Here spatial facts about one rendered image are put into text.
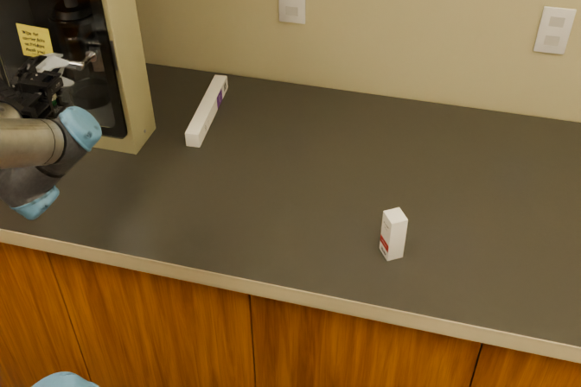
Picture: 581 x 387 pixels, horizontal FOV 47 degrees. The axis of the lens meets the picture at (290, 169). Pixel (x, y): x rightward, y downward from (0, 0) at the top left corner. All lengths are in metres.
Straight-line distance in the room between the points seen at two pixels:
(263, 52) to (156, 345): 0.80
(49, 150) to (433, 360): 0.81
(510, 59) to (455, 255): 0.59
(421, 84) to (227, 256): 0.74
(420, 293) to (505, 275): 0.17
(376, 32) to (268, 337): 0.79
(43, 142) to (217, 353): 0.68
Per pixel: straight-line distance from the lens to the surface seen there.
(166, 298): 1.44
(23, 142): 1.05
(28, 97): 1.33
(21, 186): 1.20
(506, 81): 1.75
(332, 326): 1.34
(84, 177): 1.54
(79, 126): 1.13
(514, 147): 1.64
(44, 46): 1.51
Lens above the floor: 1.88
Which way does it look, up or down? 39 degrees down
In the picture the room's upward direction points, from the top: straight up
